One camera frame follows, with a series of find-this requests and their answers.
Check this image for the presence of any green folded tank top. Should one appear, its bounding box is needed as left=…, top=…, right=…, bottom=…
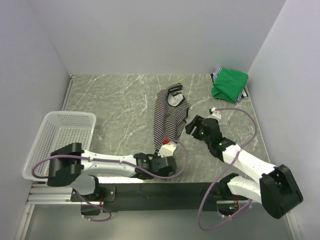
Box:
left=211, top=67, right=249, bottom=104

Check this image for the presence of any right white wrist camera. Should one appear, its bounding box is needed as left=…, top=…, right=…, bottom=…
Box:
left=208, top=107, right=222, bottom=121

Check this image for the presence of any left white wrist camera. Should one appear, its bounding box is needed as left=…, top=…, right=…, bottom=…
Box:
left=157, top=138, right=178, bottom=158

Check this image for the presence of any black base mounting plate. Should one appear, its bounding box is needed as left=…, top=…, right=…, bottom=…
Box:
left=69, top=182, right=241, bottom=216

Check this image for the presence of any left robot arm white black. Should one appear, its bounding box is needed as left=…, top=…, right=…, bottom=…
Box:
left=47, top=141, right=177, bottom=201

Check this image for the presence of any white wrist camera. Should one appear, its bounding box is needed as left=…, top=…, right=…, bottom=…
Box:
left=157, top=138, right=178, bottom=158
left=208, top=107, right=222, bottom=121

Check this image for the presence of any blue white striped folded top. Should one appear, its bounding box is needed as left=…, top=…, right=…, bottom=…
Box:
left=209, top=66, right=250, bottom=102

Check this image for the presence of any black white striped tank top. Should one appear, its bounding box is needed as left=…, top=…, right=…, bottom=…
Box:
left=153, top=83, right=190, bottom=153

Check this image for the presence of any white plastic basket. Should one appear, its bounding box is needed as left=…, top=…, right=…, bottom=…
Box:
left=22, top=111, right=97, bottom=181

